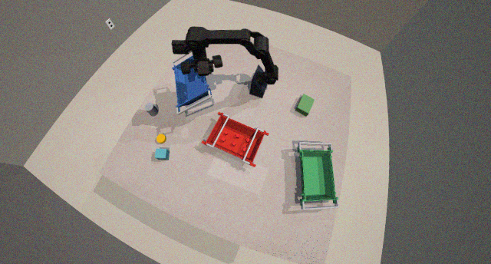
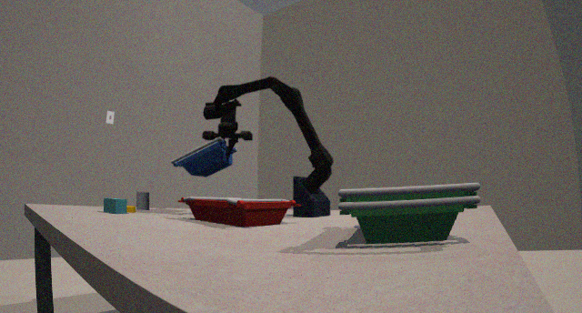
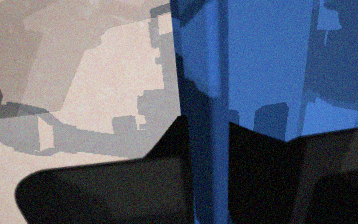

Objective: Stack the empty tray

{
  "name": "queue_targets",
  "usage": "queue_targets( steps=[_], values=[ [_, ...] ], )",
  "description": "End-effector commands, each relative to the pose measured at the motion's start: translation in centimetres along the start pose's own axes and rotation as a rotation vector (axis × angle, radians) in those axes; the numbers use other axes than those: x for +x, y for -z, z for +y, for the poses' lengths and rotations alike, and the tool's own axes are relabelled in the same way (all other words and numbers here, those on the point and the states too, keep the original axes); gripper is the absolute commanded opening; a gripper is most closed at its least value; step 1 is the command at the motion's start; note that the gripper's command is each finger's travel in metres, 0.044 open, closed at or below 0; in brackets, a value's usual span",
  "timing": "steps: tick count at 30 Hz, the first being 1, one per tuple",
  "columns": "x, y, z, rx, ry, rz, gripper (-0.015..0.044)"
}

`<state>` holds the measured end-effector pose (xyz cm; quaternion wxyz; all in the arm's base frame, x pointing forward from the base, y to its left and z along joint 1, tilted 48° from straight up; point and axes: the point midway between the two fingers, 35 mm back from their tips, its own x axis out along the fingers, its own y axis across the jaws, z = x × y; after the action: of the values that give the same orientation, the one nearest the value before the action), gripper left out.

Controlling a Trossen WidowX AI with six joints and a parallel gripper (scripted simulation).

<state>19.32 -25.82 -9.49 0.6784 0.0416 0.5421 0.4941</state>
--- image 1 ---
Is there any teal box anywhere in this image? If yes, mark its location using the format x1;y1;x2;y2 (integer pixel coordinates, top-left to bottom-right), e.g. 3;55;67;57
155;149;170;160

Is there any green block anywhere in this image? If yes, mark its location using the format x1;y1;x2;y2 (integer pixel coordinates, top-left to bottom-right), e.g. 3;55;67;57
295;94;315;116

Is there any yellow round disc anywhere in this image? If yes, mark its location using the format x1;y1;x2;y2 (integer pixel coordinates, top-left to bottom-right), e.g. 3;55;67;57
157;134;166;144

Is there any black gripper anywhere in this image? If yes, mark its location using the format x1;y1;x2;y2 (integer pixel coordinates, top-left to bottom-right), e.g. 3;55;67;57
180;54;222;74

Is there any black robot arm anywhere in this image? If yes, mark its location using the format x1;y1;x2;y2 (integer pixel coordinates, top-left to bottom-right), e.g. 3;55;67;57
171;26;278;86

